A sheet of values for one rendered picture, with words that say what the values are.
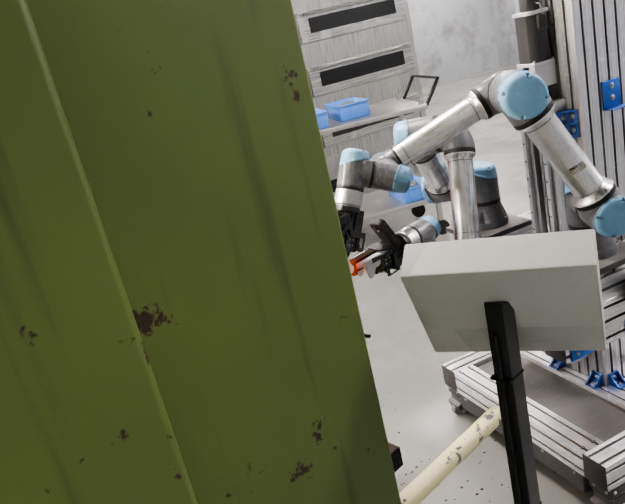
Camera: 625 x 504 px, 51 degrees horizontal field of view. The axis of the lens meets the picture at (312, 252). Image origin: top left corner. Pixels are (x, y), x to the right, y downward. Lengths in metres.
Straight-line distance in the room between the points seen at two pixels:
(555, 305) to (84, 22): 0.90
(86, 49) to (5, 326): 0.35
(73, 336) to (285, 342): 0.41
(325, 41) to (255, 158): 5.78
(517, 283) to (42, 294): 0.80
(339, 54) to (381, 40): 0.50
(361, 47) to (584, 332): 5.81
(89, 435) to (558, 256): 0.80
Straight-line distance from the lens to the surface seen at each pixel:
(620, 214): 1.92
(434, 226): 1.99
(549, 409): 2.51
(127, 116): 0.89
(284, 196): 1.04
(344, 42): 6.85
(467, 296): 1.26
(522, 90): 1.76
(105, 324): 0.78
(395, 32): 7.16
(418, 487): 1.55
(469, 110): 1.89
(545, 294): 1.25
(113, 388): 0.81
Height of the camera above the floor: 1.62
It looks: 18 degrees down
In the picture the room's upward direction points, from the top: 13 degrees counter-clockwise
